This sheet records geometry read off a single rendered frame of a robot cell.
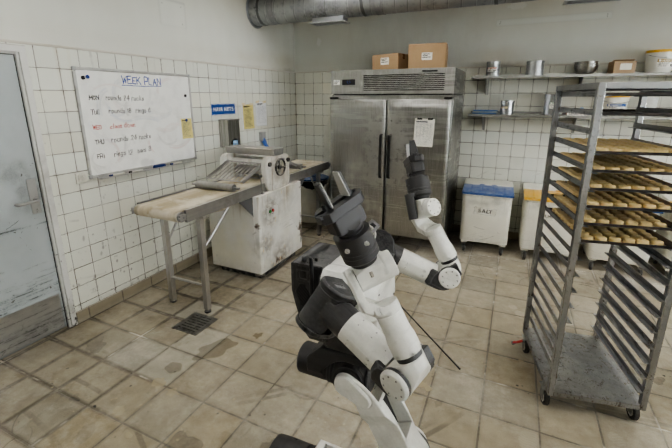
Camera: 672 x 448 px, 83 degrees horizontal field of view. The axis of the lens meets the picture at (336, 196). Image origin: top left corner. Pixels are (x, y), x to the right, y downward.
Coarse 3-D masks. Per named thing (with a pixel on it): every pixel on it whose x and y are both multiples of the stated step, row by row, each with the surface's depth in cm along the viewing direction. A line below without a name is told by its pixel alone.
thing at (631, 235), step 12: (564, 216) 228; (588, 228) 208; (600, 228) 208; (612, 228) 208; (624, 228) 208; (600, 240) 193; (612, 240) 192; (624, 240) 192; (636, 240) 195; (648, 240) 194; (660, 240) 190
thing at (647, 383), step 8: (664, 304) 190; (664, 312) 191; (664, 320) 192; (664, 328) 192; (656, 336) 195; (656, 344) 195; (656, 352) 196; (656, 360) 197; (648, 368) 200; (648, 376) 200; (648, 384) 201; (648, 392) 202; (640, 400) 205; (640, 408) 205
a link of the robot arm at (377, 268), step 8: (376, 248) 86; (360, 256) 84; (368, 256) 84; (376, 256) 88; (384, 256) 89; (352, 264) 85; (360, 264) 85; (368, 264) 86; (376, 264) 87; (384, 264) 88; (392, 264) 88; (360, 272) 86; (368, 272) 87; (376, 272) 87; (384, 272) 88; (392, 272) 88; (360, 280) 87; (368, 280) 87; (376, 280) 88; (384, 280) 89; (368, 288) 89
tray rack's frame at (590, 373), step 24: (552, 120) 237; (552, 144) 239; (528, 288) 267; (528, 312) 269; (600, 312) 257; (528, 336) 264; (552, 336) 264; (576, 336) 264; (576, 360) 240; (600, 360) 240; (576, 384) 220; (600, 384) 220; (624, 384) 220
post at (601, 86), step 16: (592, 112) 179; (592, 128) 178; (592, 144) 180; (592, 160) 182; (576, 208) 191; (576, 224) 190; (576, 240) 192; (576, 256) 194; (560, 320) 204; (560, 336) 206; (560, 352) 208
